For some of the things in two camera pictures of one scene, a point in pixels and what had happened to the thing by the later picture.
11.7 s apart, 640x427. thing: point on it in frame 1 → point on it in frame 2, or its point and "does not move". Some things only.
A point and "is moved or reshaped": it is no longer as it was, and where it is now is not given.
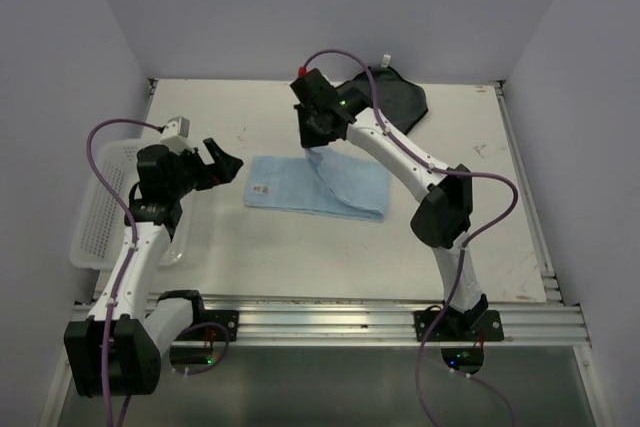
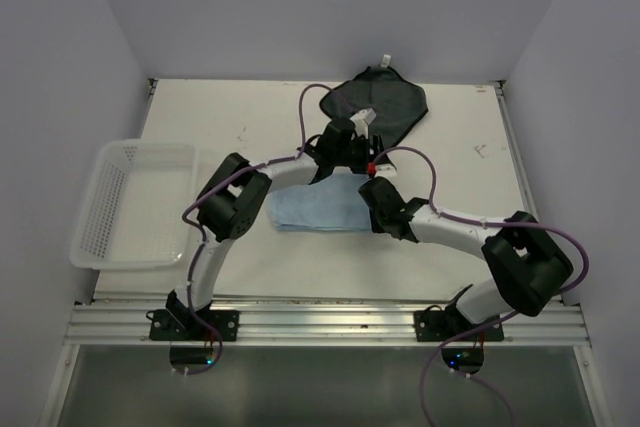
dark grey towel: (400, 103) does not move
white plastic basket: (99, 224) does not move
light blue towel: (320, 183) is moved or reshaped
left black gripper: (224, 170) → (377, 145)
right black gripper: (307, 139) → (376, 227)
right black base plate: (489, 327) does not move
